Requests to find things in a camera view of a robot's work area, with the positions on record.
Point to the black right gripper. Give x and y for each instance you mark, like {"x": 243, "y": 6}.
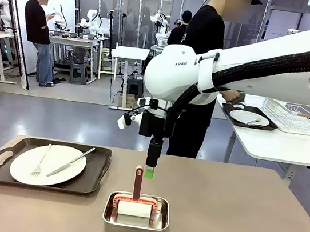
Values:
{"x": 146, "y": 123}

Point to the dark brown serving tray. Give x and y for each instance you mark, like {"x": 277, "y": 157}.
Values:
{"x": 94, "y": 176}

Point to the silver table knife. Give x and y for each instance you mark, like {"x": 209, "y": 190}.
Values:
{"x": 59, "y": 169}

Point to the dark grey cloth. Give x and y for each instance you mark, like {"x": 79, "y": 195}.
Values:
{"x": 241, "y": 96}

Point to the large white dinner plate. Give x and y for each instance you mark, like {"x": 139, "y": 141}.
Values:
{"x": 21, "y": 162}

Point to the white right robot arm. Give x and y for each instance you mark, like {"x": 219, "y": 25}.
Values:
{"x": 178, "y": 76}

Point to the person's right hand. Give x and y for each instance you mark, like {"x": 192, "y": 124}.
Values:
{"x": 231, "y": 95}

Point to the rectangular metal tin tray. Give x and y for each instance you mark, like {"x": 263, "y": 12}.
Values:
{"x": 133, "y": 231}

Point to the cardboard box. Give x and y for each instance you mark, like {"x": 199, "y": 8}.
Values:
{"x": 126, "y": 102}

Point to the grey plastic stool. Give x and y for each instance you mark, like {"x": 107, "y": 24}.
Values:
{"x": 78, "y": 75}
{"x": 135, "y": 87}

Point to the black serving tray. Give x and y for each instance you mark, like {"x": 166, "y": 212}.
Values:
{"x": 226, "y": 108}

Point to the small silver fork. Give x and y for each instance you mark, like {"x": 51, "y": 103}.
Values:
{"x": 254, "y": 120}

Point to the white standing desk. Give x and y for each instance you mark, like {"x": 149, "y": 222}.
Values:
{"x": 130, "y": 52}

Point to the white side table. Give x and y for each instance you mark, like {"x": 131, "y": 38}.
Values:
{"x": 283, "y": 145}

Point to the background person with black cap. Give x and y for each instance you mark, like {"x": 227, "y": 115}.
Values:
{"x": 178, "y": 35}

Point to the grey background work table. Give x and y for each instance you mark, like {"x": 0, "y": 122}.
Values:
{"x": 73, "y": 41}

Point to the person in black t-shirt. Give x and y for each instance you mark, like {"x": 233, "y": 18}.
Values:
{"x": 210, "y": 31}

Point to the black backdrop stand pole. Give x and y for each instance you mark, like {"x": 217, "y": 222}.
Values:
{"x": 25, "y": 82}

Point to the white robot behind glass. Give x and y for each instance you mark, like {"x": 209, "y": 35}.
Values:
{"x": 160, "y": 18}

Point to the white robot on grey table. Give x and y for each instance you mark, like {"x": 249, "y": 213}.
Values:
{"x": 91, "y": 23}

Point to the white robot beside background man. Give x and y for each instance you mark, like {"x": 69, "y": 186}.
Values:
{"x": 59, "y": 19}

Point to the background man in jeans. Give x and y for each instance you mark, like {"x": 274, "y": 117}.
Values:
{"x": 36, "y": 24}

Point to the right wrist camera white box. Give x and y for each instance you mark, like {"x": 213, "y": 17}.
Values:
{"x": 121, "y": 123}

